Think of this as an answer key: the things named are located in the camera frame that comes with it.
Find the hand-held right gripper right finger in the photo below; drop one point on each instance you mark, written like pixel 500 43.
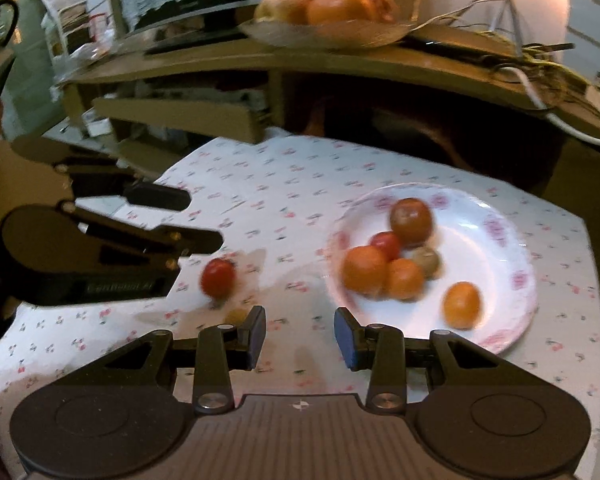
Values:
pixel 345 337

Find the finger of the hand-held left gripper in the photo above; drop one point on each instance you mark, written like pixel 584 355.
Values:
pixel 162 197
pixel 195 242

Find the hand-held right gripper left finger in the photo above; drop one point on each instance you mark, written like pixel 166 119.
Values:
pixel 255 337

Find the brown kiwi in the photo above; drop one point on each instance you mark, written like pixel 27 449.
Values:
pixel 236 316
pixel 426 261

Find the small red tomato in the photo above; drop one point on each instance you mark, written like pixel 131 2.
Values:
pixel 386 244
pixel 218 277

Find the orange tangerine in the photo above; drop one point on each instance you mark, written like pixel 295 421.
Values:
pixel 462 305
pixel 404 278
pixel 364 269

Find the large dark red tomato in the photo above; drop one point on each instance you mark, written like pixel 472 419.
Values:
pixel 411 221

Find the white floral plate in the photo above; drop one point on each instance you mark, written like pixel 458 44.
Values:
pixel 485 260

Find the cherry print tablecloth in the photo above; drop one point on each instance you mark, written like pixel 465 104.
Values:
pixel 280 185

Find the black television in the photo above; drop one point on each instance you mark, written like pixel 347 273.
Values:
pixel 205 12

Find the woven fruit basket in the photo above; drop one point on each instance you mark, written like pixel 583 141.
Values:
pixel 290 36

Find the wooden TV stand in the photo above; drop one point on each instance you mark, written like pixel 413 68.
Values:
pixel 330 62

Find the yellow apple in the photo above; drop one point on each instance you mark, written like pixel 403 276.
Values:
pixel 282 6

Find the large orange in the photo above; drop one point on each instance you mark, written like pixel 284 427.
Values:
pixel 337 7

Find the red apple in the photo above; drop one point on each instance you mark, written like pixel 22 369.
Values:
pixel 382 4

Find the flat black device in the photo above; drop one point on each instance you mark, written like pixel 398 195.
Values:
pixel 455 41

